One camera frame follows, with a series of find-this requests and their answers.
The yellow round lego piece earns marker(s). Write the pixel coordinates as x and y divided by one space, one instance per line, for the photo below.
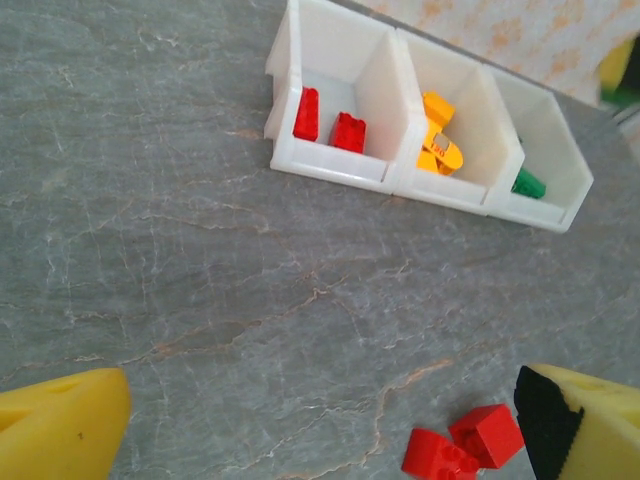
442 155

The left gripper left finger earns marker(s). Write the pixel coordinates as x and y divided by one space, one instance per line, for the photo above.
60 430

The red long lego brick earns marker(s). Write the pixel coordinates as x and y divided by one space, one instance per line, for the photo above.
306 114

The white plastic bin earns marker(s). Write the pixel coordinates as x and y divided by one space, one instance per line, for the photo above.
480 130
370 80
555 150

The green lego brick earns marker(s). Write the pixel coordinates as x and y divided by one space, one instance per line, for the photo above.
527 183
622 97

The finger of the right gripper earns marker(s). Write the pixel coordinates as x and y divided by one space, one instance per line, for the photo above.
617 62

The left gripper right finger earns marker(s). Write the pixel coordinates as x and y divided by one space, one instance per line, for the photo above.
600 435

